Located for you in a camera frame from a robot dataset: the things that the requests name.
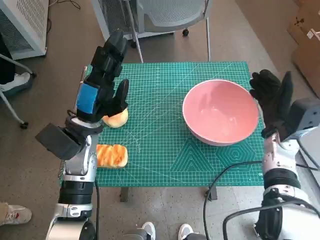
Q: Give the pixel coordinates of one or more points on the pink bowl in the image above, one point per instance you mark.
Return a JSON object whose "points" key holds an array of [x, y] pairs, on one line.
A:
{"points": [[220, 112]]}

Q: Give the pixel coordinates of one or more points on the green cutting mat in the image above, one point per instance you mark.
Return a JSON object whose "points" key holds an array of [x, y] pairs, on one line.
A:
{"points": [[155, 150]]}

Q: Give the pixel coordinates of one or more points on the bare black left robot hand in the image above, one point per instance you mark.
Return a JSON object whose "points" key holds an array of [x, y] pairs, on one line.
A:
{"points": [[105, 75]]}

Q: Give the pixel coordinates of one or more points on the person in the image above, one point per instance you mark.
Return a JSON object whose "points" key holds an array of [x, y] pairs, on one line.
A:
{"points": [[17, 80], [17, 215]]}

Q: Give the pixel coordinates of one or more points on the white paper label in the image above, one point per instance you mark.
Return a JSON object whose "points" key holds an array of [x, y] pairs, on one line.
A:
{"points": [[313, 33]]}

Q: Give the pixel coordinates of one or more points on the striped rectangular toy bread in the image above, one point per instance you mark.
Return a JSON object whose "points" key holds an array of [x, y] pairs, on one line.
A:
{"points": [[112, 155]]}

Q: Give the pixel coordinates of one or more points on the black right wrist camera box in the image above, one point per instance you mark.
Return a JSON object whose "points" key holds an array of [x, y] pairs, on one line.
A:
{"points": [[305, 115]]}

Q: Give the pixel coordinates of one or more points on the grey mesh seat chair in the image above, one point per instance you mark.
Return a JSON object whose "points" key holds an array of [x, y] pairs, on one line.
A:
{"points": [[172, 12]]}

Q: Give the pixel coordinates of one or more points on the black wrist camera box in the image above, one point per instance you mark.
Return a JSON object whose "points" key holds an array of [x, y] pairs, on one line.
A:
{"points": [[57, 142], [305, 115]]}

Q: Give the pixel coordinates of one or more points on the grey metal tube chair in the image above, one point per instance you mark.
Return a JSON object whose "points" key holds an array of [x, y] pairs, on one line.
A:
{"points": [[10, 105]]}

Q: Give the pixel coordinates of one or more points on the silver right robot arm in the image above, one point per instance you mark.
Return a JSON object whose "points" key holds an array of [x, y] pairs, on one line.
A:
{"points": [[282, 180]]}

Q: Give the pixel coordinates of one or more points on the round toy bread bun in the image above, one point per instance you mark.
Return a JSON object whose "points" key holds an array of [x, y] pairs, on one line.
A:
{"points": [[117, 120]]}

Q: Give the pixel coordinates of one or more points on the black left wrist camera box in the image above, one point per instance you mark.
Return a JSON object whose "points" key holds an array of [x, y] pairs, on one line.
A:
{"points": [[57, 142]]}

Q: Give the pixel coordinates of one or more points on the white perforated metal cabinet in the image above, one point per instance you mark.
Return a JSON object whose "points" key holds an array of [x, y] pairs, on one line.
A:
{"points": [[32, 20], [115, 15]]}

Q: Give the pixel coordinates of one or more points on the small table with dark legs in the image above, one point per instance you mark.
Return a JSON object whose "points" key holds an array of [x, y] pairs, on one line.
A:
{"points": [[124, 195]]}

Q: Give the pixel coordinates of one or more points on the plain brown cardboard box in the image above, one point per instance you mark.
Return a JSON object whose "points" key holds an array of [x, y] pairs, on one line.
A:
{"points": [[310, 65]]}

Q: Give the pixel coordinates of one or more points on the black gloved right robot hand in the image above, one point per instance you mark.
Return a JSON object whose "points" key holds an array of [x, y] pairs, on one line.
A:
{"points": [[275, 107]]}

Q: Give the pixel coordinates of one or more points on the white sneaker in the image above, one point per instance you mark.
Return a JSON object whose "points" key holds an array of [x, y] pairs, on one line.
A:
{"points": [[148, 228], [185, 230]]}

